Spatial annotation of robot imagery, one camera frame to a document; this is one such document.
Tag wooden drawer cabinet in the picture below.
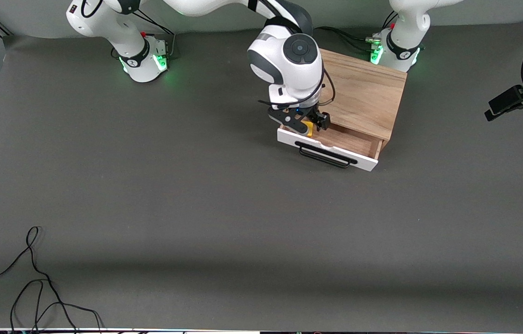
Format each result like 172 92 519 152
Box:
281 45 408 142

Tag black left arm base cables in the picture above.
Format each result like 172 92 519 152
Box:
316 26 380 52

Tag black right arm base cables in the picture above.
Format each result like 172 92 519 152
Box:
133 10 176 58

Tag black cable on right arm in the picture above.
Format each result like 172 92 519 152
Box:
258 70 336 109

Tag thin black loose cable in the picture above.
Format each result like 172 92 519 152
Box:
0 226 104 334

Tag black arm base cables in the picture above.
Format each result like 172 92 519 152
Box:
316 26 380 52
133 10 176 58

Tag dark grey table mat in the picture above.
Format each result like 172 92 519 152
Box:
0 16 523 331

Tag white-front drawer with black handle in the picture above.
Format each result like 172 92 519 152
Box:
277 122 383 172

